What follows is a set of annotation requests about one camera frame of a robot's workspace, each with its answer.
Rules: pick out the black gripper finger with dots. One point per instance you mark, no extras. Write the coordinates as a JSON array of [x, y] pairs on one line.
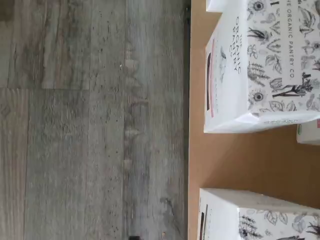
[[135, 237]]

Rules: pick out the black metal shelf rack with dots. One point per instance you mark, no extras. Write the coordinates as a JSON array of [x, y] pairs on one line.
[[187, 125]]

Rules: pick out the white box pink strip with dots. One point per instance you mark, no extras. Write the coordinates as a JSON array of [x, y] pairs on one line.
[[262, 62], [308, 135]]

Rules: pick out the white box yellow strip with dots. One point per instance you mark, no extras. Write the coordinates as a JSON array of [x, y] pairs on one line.
[[212, 4]]

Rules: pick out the white box green strip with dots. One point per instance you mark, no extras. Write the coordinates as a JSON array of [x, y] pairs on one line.
[[225, 207]]

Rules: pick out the particle board shelf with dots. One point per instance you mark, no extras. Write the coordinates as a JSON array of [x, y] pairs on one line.
[[237, 160]]

